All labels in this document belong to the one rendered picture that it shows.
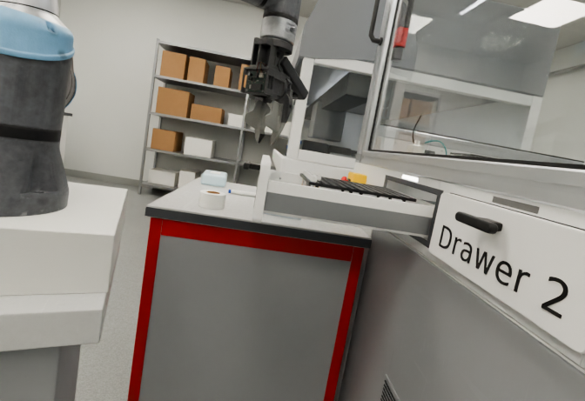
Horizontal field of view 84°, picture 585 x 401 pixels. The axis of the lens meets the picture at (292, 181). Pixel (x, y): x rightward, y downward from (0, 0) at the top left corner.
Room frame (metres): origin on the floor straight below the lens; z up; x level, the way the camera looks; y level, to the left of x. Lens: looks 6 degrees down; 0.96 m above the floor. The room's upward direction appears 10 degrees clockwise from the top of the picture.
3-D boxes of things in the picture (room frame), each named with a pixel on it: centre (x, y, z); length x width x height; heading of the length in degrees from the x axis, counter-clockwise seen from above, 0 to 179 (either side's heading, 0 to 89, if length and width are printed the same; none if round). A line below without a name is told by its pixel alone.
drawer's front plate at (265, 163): (0.71, 0.07, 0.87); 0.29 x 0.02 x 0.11; 6
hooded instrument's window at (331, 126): (2.48, -0.42, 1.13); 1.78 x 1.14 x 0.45; 6
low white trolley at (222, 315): (1.12, 0.09, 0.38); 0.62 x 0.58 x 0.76; 6
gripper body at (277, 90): (0.71, 0.09, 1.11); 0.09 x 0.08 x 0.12; 145
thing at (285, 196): (0.73, -0.14, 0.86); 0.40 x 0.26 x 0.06; 96
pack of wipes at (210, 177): (1.31, 0.31, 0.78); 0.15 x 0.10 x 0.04; 11
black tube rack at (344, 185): (0.73, -0.13, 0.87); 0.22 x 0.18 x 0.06; 96
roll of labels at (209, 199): (0.89, 0.21, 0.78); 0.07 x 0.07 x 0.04
